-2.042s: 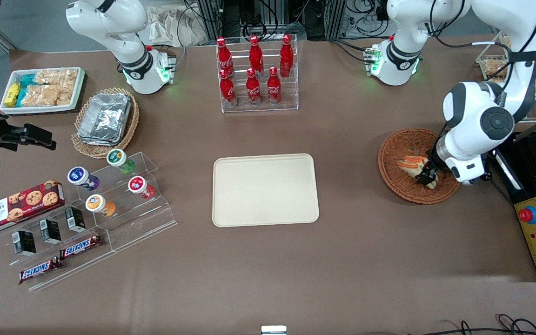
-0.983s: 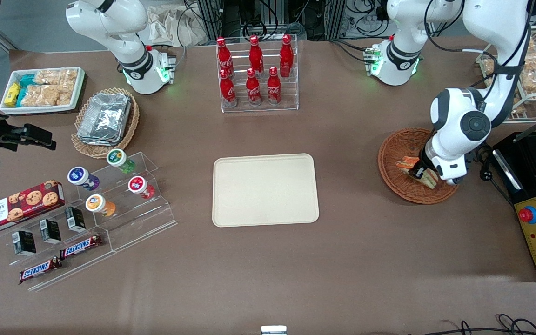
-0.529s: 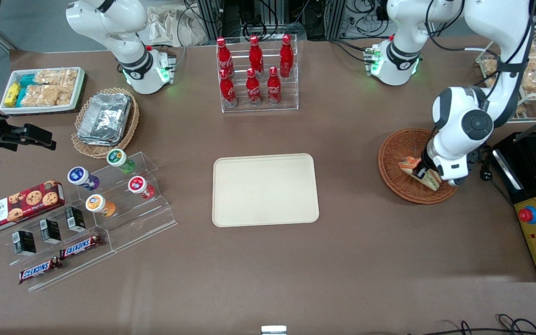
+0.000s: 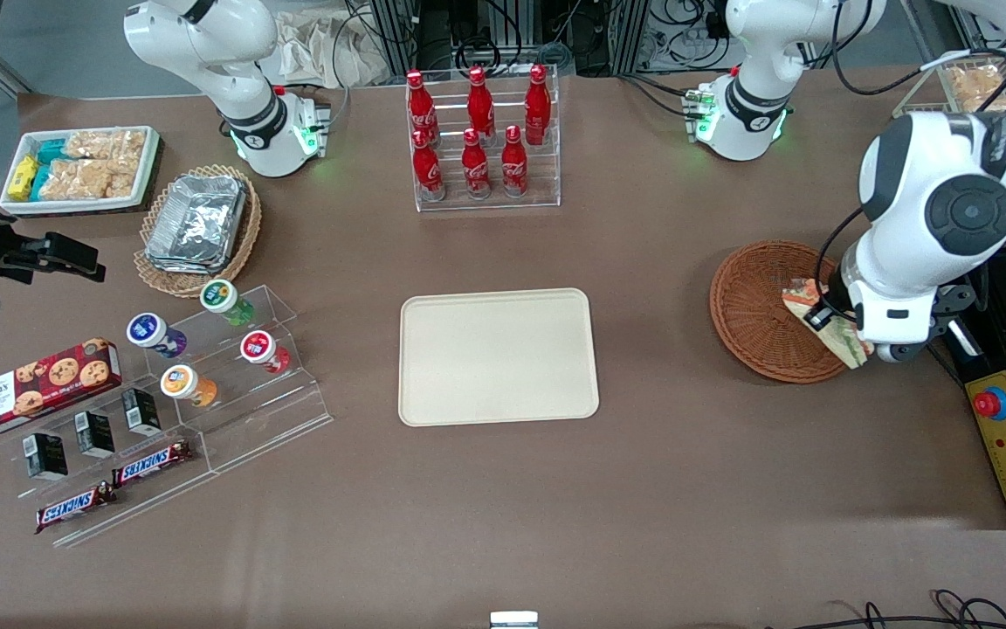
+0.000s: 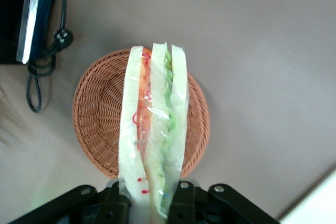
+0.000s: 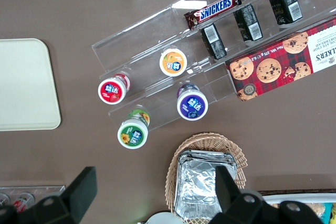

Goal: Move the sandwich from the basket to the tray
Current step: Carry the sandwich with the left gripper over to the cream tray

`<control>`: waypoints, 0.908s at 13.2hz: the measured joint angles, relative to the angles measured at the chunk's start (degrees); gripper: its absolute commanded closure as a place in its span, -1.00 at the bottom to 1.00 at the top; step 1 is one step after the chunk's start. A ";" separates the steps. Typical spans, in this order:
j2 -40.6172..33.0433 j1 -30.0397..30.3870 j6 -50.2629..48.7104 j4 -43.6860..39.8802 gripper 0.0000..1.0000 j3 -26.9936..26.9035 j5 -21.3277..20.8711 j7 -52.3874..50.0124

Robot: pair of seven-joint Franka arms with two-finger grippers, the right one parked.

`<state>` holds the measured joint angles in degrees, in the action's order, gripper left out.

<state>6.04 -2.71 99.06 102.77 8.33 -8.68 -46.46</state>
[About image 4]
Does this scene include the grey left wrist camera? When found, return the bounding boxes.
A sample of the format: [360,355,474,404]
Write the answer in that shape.
[873,342,931,365]

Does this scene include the stack of foil trays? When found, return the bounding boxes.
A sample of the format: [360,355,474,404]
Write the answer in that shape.
[144,174,249,274]

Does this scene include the green yogurt cup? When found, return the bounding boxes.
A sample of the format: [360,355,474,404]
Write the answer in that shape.
[199,279,255,328]

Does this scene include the triangular sandwich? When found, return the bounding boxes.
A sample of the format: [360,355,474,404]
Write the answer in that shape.
[782,277,874,370]

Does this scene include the orange yogurt cup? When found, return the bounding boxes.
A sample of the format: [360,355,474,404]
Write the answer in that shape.
[160,364,218,409]

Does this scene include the white wire rack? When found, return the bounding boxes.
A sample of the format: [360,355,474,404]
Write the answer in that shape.
[892,51,1006,120]

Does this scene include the brown round wicker basket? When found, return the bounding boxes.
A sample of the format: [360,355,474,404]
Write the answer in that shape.
[710,240,862,384]

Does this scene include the clear acrylic bottle rack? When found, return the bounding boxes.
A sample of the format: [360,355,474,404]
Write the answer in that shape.
[406,65,562,213]

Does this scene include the small black carton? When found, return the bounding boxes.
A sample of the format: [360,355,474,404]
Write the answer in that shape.
[121,388,162,438]
[22,432,70,481]
[73,411,116,460]

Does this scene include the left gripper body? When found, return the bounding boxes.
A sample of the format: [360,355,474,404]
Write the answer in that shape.
[830,253,945,346]

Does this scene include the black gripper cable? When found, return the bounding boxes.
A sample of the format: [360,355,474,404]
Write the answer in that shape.
[815,205,867,317]

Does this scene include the Snickers bar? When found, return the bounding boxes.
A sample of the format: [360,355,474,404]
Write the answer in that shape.
[34,483,117,535]
[111,439,194,488]

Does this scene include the yellow snack packet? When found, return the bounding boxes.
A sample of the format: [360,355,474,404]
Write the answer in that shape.
[9,156,39,201]

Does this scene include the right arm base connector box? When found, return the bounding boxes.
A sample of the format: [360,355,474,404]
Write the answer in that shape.
[293,91,334,161]

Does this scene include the black floor cables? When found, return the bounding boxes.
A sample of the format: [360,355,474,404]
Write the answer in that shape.
[768,589,1006,629]

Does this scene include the black side platform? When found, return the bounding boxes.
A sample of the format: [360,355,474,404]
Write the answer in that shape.
[938,249,1006,530]

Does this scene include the crumpled beige paper bag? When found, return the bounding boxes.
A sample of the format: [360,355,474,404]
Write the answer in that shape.
[271,7,392,89]

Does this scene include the red cola bottle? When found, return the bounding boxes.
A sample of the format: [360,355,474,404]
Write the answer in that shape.
[500,125,529,198]
[460,128,492,200]
[411,129,447,203]
[405,70,437,145]
[466,66,496,142]
[524,64,553,146]

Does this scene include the light oval wicker basket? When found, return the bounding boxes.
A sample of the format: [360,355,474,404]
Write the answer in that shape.
[134,164,264,300]

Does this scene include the clear acrylic step stand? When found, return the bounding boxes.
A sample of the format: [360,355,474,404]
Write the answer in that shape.
[0,284,334,550]

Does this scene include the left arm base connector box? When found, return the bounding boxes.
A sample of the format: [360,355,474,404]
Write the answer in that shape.
[683,82,721,143]

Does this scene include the beige plastic tray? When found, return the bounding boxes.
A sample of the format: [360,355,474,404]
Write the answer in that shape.
[398,288,601,428]

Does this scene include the red Walkers cookie box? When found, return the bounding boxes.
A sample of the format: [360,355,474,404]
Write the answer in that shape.
[0,337,123,444]

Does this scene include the clear bagged pastry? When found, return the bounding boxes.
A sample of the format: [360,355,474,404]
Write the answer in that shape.
[943,65,1006,113]

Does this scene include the clear rice cracker bag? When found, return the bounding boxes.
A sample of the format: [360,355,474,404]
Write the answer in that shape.
[38,158,139,201]
[65,130,148,162]

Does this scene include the purple yogurt cup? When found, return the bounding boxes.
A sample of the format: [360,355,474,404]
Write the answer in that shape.
[126,313,188,359]

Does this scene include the white rectangular snack tray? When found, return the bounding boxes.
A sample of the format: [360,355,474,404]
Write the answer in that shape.
[0,126,162,217]

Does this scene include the red yogurt cup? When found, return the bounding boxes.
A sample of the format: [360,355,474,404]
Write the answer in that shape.
[239,330,293,375]

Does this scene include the aluminium frame equipment rack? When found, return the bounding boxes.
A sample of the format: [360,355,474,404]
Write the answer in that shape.
[367,0,654,79]

